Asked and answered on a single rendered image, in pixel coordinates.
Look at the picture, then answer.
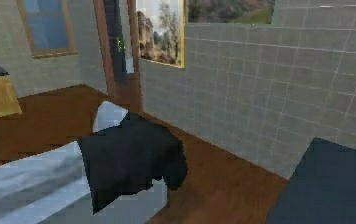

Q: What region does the black pillow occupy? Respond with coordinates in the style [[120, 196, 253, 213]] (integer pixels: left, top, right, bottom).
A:
[[77, 111, 189, 216]]

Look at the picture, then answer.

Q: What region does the brown room door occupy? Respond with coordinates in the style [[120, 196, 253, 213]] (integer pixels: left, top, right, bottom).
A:
[[92, 0, 144, 114]]

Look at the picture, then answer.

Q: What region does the white pillow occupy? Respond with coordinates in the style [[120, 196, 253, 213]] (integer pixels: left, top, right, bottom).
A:
[[92, 100, 130, 134]]

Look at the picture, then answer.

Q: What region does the gold framed landscape painting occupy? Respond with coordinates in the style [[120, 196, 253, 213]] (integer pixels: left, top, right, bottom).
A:
[[135, 0, 187, 69]]

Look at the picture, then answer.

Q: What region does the grey framed landscape painting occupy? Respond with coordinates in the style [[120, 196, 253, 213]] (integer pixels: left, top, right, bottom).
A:
[[186, 0, 277, 26]]

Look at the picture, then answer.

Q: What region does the gold framed window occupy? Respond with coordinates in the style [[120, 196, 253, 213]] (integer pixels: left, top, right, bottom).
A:
[[15, 0, 78, 60]]

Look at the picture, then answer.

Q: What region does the grey white bed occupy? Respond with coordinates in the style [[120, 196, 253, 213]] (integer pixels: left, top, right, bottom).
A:
[[0, 140, 169, 224]]

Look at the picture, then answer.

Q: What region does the dark blue furniture top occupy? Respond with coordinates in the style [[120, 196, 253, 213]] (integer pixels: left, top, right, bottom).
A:
[[265, 136, 356, 224]]

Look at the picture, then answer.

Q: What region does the yellow wooden cabinet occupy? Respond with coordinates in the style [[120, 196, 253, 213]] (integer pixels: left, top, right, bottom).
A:
[[0, 73, 23, 122]]

